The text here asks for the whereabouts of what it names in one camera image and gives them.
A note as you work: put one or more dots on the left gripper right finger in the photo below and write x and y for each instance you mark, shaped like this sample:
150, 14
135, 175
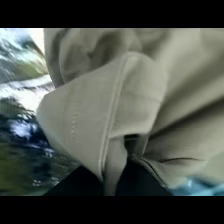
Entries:
141, 181

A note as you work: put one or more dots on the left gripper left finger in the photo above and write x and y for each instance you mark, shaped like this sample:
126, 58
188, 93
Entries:
80, 185

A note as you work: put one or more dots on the beige garment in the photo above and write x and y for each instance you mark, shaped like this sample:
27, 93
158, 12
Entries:
133, 93

